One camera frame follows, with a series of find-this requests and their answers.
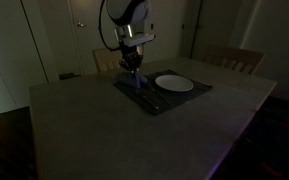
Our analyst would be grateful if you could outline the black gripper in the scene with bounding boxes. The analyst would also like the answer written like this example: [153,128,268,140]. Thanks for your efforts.
[119,45,145,77]

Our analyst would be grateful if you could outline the blue towel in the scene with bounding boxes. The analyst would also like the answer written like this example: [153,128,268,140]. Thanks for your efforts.
[116,71,149,90]

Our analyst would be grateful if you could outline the white round plate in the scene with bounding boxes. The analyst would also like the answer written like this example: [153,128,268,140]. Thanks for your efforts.
[154,74,195,93]

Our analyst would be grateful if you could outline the metal fork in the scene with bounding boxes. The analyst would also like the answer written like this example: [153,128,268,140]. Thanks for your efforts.
[147,85,168,105]

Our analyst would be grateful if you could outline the metal spoon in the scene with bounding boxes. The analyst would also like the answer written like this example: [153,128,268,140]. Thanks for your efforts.
[140,91,160,111]

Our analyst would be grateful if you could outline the white door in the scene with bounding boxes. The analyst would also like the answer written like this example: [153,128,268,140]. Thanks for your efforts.
[67,0,129,76]

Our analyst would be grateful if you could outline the dark woven placemat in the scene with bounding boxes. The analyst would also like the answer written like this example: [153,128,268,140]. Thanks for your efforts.
[113,69,214,117]

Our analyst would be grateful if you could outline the dark floor door stop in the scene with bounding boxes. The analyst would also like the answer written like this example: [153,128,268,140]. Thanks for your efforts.
[58,72,82,81]

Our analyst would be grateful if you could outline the dark shadowed door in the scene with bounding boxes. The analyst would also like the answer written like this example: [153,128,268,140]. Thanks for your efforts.
[189,0,247,61]

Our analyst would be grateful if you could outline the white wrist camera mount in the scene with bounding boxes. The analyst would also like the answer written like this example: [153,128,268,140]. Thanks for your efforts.
[121,32,157,48]

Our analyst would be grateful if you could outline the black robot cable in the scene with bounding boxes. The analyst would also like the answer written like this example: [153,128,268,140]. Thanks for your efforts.
[98,0,122,52]

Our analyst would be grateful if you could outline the metal door lever handle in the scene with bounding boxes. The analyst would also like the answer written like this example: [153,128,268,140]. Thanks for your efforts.
[76,20,88,29]

